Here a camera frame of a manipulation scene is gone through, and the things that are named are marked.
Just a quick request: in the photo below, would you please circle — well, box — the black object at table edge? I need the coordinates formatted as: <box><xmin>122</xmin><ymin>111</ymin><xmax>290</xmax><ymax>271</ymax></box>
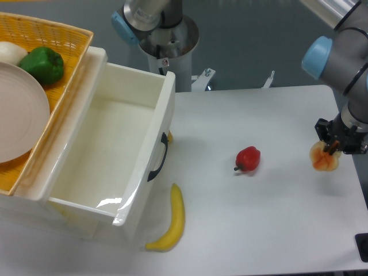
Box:
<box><xmin>355</xmin><ymin>233</ymin><xmax>368</xmax><ymax>263</ymax></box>

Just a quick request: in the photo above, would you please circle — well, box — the red bell pepper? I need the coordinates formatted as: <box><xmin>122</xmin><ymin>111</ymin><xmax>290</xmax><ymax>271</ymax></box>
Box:
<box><xmin>234</xmin><ymin>146</ymin><xmax>260</xmax><ymax>172</ymax></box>

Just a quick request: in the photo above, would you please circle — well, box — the pink round plate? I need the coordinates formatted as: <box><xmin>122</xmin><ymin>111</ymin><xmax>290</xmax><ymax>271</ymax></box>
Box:
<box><xmin>1</xmin><ymin>63</ymin><xmax>50</xmax><ymax>163</ymax></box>

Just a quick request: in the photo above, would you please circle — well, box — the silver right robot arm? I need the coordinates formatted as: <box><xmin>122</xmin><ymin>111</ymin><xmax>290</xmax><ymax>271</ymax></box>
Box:
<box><xmin>301</xmin><ymin>1</ymin><xmax>367</xmax><ymax>155</ymax></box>

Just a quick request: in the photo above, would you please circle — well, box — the white table mounting bracket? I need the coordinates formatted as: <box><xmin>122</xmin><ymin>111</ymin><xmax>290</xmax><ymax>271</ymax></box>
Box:
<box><xmin>191</xmin><ymin>68</ymin><xmax>216</xmax><ymax>92</ymax></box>

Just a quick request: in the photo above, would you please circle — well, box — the white drawer cabinet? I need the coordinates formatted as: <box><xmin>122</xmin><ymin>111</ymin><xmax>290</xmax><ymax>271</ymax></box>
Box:
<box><xmin>0</xmin><ymin>45</ymin><xmax>176</xmax><ymax>250</ymax></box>

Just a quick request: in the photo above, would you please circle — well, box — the yellow woven basket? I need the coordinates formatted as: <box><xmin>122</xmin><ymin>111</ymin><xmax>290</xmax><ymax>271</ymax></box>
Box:
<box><xmin>1</xmin><ymin>12</ymin><xmax>94</xmax><ymax>196</ymax></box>

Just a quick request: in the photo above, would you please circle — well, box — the open upper white drawer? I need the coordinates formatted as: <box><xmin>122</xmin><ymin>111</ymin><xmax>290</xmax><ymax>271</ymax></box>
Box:
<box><xmin>49</xmin><ymin>63</ymin><xmax>175</xmax><ymax>228</ymax></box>

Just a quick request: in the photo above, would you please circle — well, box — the yellow object behind drawer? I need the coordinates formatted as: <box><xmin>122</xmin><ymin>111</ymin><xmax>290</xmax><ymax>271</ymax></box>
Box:
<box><xmin>167</xmin><ymin>131</ymin><xmax>173</xmax><ymax>143</ymax></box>

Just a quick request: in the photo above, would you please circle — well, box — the white round vegetable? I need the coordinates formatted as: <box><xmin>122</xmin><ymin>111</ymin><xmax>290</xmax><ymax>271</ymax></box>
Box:
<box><xmin>1</xmin><ymin>41</ymin><xmax>28</xmax><ymax>66</ymax></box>

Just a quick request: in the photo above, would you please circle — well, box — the black drawer handle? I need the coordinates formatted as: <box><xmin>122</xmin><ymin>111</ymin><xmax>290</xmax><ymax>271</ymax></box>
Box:
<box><xmin>147</xmin><ymin>132</ymin><xmax>169</xmax><ymax>182</ymax></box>

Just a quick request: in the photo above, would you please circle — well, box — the green bell pepper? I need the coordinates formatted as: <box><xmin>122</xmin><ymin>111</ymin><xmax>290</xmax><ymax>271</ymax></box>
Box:
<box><xmin>18</xmin><ymin>47</ymin><xmax>64</xmax><ymax>85</ymax></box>

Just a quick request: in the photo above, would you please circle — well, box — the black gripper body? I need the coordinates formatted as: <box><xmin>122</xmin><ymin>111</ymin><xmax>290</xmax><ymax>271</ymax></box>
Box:
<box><xmin>315</xmin><ymin>118</ymin><xmax>367</xmax><ymax>155</ymax></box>

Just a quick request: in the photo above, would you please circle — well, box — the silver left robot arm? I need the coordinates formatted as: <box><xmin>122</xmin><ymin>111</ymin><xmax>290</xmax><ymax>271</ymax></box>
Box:
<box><xmin>111</xmin><ymin>1</ymin><xmax>318</xmax><ymax>155</ymax></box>

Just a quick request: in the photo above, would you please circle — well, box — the yellow banana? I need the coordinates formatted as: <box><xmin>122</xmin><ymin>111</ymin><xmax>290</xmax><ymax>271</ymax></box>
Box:
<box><xmin>145</xmin><ymin>183</ymin><xmax>186</xmax><ymax>252</ymax></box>

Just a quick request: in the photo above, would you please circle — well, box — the white table clamp bracket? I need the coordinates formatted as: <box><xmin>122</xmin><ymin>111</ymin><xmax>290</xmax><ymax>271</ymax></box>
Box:
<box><xmin>262</xmin><ymin>70</ymin><xmax>275</xmax><ymax>89</ymax></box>

